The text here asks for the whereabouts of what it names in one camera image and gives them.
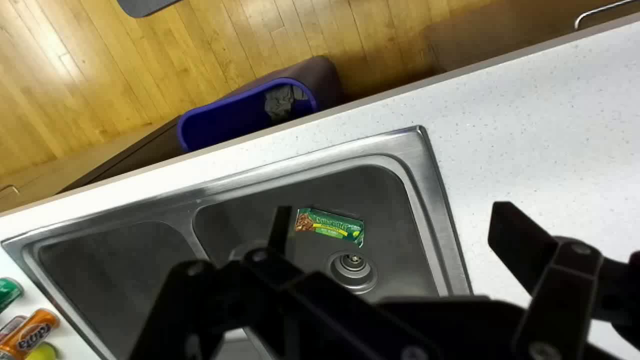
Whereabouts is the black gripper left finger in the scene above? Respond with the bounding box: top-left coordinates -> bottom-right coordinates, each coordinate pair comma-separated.
127,204 -> 441,360

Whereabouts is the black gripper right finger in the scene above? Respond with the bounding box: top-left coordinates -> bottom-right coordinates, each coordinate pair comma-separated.
486,198 -> 640,360

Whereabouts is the stainless steel double sink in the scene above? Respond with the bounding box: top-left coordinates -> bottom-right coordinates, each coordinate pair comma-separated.
0,124 -> 473,360

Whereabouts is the metal sink drain strainer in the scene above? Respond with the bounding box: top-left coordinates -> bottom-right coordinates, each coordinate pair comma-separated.
326,247 -> 377,295

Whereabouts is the yellow round fruit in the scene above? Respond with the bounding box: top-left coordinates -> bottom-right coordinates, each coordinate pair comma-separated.
23,342 -> 60,360

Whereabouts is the orange soda can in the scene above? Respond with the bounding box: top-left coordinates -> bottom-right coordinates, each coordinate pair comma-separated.
0,308 -> 62,360

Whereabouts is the blue trash bin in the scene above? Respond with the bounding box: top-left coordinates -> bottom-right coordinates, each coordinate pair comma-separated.
176,56 -> 345,154

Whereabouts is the green soda can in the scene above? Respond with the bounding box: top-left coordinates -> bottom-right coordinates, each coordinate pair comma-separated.
0,278 -> 26,313

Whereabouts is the crumpled grey paper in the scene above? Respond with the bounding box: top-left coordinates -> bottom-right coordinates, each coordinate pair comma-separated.
261,83 -> 311,121

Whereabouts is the silver base cabinet handle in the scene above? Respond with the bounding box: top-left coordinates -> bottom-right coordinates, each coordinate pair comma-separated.
574,0 -> 635,29

